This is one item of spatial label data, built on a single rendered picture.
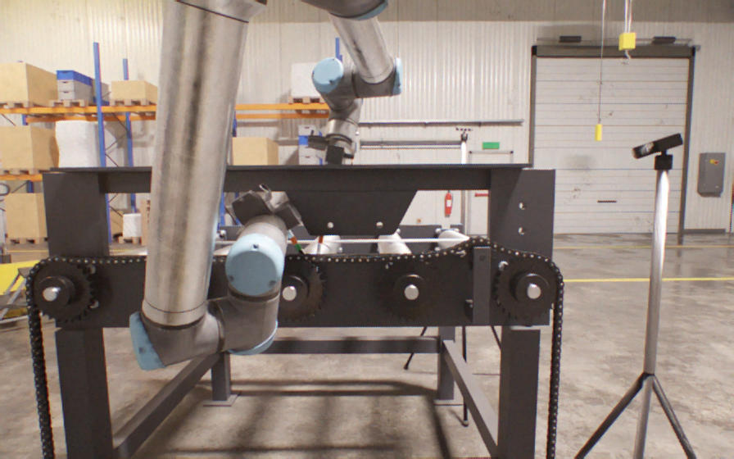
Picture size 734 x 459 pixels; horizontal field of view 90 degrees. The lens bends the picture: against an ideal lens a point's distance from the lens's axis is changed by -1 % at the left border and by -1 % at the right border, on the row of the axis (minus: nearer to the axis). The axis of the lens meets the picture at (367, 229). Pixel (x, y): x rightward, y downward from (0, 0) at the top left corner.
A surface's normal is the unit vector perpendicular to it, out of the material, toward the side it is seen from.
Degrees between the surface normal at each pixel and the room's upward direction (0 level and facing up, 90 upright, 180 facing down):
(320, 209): 90
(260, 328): 105
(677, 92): 90
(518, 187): 90
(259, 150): 90
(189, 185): 115
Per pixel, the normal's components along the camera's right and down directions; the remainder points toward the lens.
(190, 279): 0.62, 0.50
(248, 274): 0.14, 0.23
